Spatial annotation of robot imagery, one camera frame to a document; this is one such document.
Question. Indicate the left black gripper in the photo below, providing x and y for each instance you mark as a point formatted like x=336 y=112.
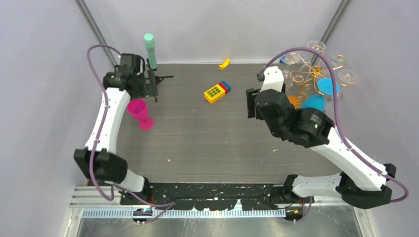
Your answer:
x=151 y=91

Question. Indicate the pink plastic wine glass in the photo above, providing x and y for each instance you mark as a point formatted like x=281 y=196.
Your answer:
x=138 y=109

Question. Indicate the yellow toy calculator block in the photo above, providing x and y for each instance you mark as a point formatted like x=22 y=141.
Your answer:
x=214 y=93

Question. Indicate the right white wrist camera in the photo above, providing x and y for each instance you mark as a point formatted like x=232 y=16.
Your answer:
x=273 y=79

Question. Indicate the gold wine glass rack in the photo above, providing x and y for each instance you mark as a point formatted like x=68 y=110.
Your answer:
x=301 y=78

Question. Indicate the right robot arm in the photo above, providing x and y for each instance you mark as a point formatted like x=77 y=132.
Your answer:
x=360 y=183

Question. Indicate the clear wine glass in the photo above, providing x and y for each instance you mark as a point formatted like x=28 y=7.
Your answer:
x=348 y=77
x=318 y=46
x=338 y=60
x=290 y=58

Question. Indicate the blue plastic wine glass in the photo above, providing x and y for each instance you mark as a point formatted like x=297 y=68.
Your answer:
x=325 y=86

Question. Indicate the blue toy block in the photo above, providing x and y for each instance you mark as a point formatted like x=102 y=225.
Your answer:
x=226 y=86

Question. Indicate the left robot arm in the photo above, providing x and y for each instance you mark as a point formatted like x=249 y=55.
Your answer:
x=123 y=90

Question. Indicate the green microphone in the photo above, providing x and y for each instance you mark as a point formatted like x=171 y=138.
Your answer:
x=150 y=44

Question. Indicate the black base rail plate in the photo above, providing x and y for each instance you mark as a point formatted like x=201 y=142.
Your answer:
x=212 y=196

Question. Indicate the wooden rack base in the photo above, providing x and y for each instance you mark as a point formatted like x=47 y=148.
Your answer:
x=296 y=101

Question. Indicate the clear wine glass top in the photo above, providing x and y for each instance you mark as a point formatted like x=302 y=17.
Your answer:
x=318 y=46

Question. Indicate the red toy block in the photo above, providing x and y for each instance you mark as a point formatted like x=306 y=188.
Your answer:
x=222 y=87

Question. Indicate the yellow curved block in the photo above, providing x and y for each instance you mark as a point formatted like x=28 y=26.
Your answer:
x=224 y=65

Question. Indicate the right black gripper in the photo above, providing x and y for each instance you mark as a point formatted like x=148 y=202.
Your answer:
x=251 y=107

